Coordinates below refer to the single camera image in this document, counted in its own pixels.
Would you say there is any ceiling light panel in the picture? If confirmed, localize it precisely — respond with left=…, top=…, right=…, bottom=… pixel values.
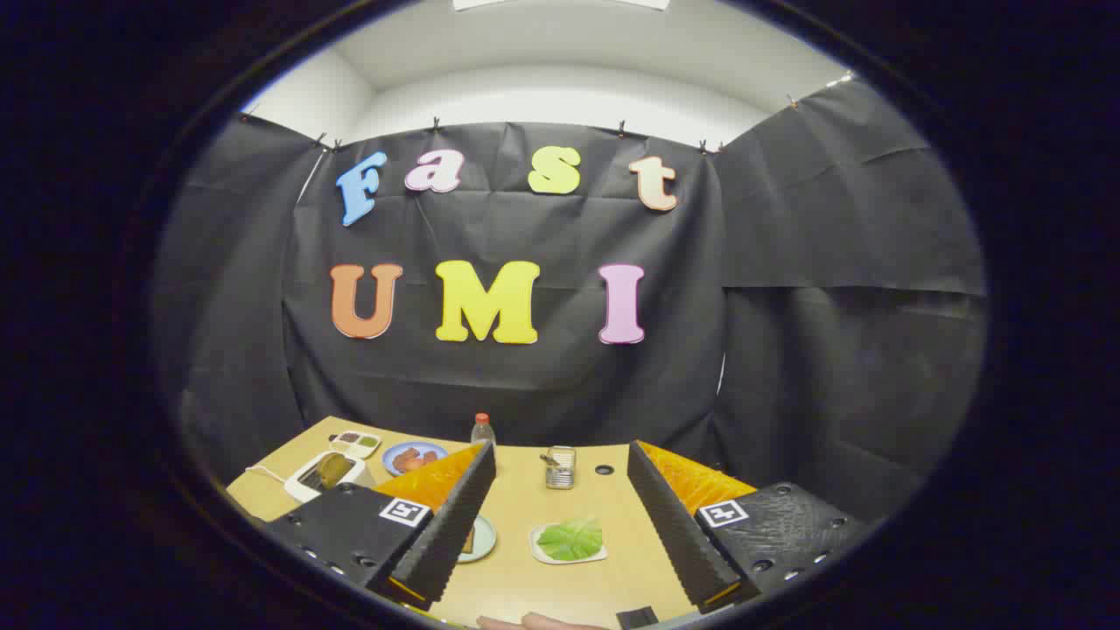
left=452, top=0, right=671, bottom=11

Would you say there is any green lettuce leaf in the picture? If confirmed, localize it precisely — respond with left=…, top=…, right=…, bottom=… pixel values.
left=536, top=516, right=605, bottom=562

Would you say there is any white toaster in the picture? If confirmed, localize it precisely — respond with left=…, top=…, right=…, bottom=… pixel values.
left=284, top=451, right=377, bottom=504

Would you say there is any black backdrop cloth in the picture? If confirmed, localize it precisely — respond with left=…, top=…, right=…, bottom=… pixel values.
left=153, top=77, right=990, bottom=526

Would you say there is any metal wire basket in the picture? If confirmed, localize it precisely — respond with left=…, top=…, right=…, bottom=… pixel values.
left=544, top=446, right=578, bottom=490

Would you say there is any white divided seasoning tray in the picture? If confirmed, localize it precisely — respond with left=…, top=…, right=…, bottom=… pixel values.
left=328, top=430, right=382, bottom=459

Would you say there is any pale green round plate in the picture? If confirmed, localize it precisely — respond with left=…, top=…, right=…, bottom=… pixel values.
left=457, top=515, right=498, bottom=564

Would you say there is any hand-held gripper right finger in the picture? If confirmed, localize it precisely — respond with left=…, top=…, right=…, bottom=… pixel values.
left=627, top=440, right=876, bottom=613

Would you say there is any white square plate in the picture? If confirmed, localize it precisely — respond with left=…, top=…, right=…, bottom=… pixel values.
left=528, top=522, right=608, bottom=566

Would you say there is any blue round plate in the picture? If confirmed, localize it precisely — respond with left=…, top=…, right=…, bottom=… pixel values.
left=382, top=441, right=449, bottom=477

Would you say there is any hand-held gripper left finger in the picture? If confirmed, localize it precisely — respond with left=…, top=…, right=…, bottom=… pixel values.
left=262, top=440, right=498, bottom=612

